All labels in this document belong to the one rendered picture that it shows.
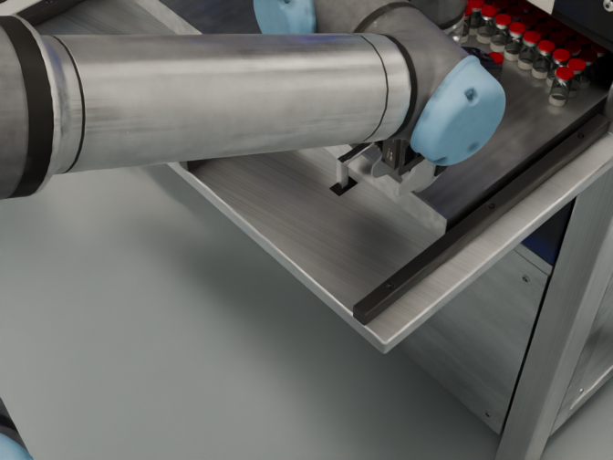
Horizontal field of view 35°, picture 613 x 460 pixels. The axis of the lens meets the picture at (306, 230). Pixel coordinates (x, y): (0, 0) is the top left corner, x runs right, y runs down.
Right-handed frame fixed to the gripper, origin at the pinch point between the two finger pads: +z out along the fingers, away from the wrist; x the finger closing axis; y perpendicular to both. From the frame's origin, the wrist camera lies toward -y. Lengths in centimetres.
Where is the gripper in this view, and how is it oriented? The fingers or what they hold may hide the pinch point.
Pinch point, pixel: (418, 179)
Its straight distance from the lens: 107.0
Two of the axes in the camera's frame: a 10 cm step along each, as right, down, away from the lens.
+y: -7.4, 5.3, -4.2
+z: 0.1, 6.3, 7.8
